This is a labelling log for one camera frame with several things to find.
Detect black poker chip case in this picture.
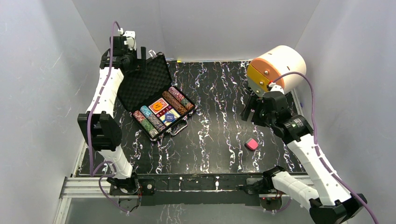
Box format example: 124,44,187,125
118,52,196,141

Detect blue small blind button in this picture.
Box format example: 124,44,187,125
165,112,175,122

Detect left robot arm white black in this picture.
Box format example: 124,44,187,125
77,31,146,194

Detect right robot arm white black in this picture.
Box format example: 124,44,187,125
241,91,367,224

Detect pink dealer button block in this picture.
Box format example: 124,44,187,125
245,138,259,151

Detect round orange yellow drawer cabinet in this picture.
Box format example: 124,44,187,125
246,45,306,97

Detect blue orange chip row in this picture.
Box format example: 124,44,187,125
140,105,166,132

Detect orange big blind button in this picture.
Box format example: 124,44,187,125
153,102,163,111

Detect red playing card deck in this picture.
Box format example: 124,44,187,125
148,98,169,114

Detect red dice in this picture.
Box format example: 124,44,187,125
156,105,172,117

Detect purple green chip row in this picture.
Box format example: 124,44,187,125
168,86,194,110

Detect brown chip row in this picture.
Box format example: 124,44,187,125
162,91,187,115

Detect blue playing card deck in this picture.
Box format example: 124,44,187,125
160,109,180,126

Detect red green chip row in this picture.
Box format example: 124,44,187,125
133,111,158,138

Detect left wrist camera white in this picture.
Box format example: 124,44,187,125
118,28,137,51

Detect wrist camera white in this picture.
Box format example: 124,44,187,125
267,82,285,94
118,28,137,51

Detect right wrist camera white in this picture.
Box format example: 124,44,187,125
267,82,285,94

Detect aluminium rail frame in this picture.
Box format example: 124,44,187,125
54,176,112,224

